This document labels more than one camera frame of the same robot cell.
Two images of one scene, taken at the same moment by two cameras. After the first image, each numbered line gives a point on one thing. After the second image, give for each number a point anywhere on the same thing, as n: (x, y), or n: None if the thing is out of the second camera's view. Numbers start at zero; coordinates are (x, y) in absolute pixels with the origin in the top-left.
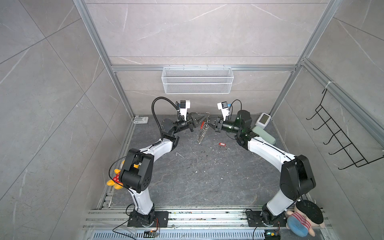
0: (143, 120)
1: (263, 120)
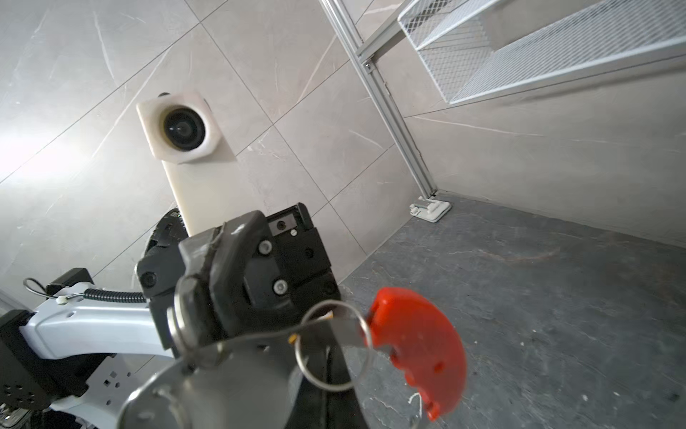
0: (429, 209)
1: None
